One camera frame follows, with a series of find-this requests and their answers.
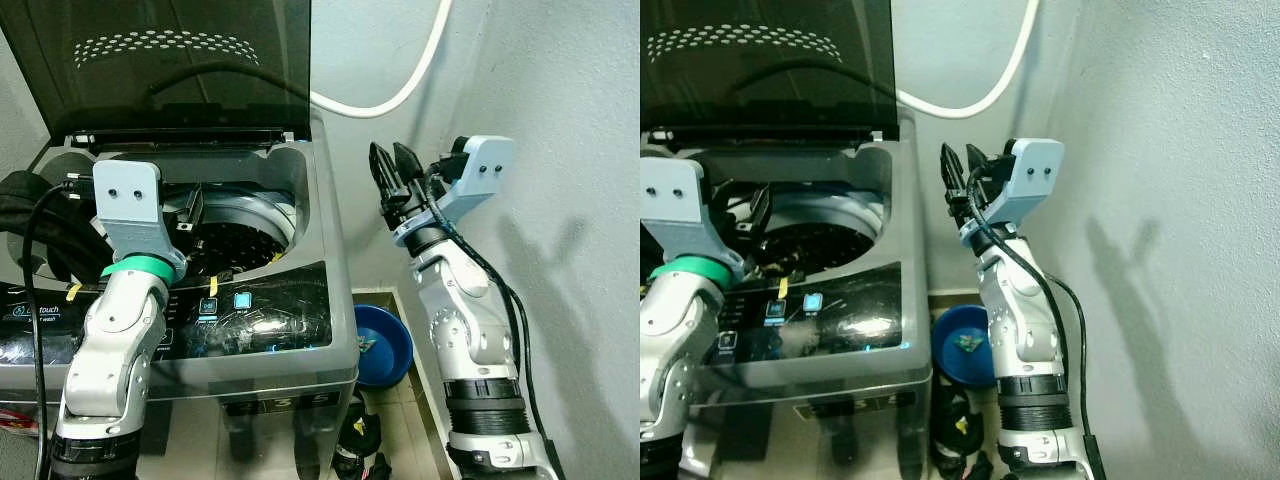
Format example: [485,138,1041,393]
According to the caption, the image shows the grey top-load washing machine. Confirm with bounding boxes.
[0,112,361,480]
[640,110,936,480]

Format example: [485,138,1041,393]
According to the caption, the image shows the black shoes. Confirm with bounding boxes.
[333,394,393,480]
[930,384,993,480]

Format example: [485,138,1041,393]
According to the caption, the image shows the dark tinted washer lid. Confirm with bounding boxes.
[0,0,314,153]
[640,0,899,143]

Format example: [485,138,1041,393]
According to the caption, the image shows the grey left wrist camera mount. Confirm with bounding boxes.
[640,157,747,279]
[92,160,189,278]

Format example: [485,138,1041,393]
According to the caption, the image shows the white hose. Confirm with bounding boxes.
[896,0,1042,120]
[310,0,454,120]

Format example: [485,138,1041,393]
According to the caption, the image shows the steel washer drum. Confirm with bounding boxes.
[735,186,873,279]
[160,188,299,283]

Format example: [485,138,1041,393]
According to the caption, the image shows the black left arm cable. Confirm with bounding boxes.
[22,178,99,480]

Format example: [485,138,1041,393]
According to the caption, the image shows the black clothes pile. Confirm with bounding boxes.
[0,168,105,287]

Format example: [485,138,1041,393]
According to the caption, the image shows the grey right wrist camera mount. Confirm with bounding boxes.
[392,135,519,248]
[960,138,1067,248]

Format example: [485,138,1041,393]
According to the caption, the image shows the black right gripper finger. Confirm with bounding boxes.
[368,141,409,223]
[392,141,429,197]
[939,142,975,223]
[963,142,993,197]

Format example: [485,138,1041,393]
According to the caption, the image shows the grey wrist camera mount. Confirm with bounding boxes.
[392,135,519,248]
[960,138,1067,248]
[92,160,189,278]
[640,157,747,279]

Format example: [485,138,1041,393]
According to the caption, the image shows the blue plastic basin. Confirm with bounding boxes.
[352,304,415,391]
[930,304,1001,390]

